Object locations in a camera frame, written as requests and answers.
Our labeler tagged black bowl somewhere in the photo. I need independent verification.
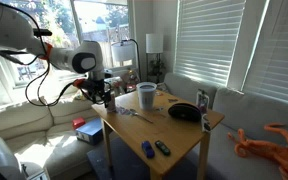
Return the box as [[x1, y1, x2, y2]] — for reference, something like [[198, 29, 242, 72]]
[[167, 102, 203, 123]]

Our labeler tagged white window blind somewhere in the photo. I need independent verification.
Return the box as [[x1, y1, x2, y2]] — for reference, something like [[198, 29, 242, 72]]
[[241, 0, 288, 107], [173, 0, 247, 88]]

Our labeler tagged floor lamp with white shade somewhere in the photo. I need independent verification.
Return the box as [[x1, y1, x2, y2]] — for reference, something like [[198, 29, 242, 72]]
[[145, 32, 165, 83]]

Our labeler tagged green potted plant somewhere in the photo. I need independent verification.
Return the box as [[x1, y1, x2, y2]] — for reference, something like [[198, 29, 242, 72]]
[[148, 54, 167, 84]]

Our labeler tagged red box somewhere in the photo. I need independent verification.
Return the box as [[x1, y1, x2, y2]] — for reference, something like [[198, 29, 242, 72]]
[[71, 116, 87, 131]]

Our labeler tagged silver metal cup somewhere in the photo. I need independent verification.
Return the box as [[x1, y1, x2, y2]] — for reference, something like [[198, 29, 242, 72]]
[[139, 84, 156, 110]]

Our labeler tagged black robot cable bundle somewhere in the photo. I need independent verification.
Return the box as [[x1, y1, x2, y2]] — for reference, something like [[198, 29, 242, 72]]
[[0, 33, 85, 108]]

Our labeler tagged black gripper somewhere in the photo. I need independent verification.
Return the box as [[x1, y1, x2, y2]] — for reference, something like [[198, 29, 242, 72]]
[[83, 78, 114, 110]]

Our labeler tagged gray sofa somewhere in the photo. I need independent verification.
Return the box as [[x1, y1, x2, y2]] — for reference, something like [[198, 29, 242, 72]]
[[163, 72, 288, 180]]

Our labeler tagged red and white toy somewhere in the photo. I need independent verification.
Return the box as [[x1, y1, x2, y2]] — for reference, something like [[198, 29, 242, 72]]
[[125, 68, 142, 94]]

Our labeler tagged arc lamp with white shade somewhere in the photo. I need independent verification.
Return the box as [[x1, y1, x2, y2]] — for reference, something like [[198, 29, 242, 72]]
[[110, 38, 142, 82]]

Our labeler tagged white pouch with dark label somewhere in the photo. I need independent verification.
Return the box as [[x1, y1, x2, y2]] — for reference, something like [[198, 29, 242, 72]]
[[200, 113, 213, 134]]

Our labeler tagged blue box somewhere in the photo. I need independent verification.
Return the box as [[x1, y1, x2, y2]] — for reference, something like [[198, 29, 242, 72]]
[[74, 117, 105, 146]]

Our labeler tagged dark floor rug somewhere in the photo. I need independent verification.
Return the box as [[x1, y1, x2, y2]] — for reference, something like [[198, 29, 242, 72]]
[[86, 136, 218, 180]]

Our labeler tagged wooden table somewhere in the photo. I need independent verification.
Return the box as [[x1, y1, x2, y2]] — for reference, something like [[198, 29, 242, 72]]
[[91, 87, 226, 180]]

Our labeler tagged cream sofa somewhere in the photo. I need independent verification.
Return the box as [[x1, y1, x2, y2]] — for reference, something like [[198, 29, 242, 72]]
[[0, 91, 118, 180]]

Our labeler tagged metal spoon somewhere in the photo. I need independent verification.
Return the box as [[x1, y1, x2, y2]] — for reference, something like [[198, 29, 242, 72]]
[[129, 108, 154, 125]]

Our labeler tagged white window frame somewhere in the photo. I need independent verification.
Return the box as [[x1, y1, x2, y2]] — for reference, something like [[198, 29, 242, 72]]
[[0, 0, 136, 89]]

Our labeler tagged orange octopus plush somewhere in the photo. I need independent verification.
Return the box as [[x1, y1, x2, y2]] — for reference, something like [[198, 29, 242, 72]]
[[226, 122, 288, 180]]

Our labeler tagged clear plastic cup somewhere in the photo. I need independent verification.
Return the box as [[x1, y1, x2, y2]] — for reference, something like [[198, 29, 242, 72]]
[[136, 81, 158, 111]]

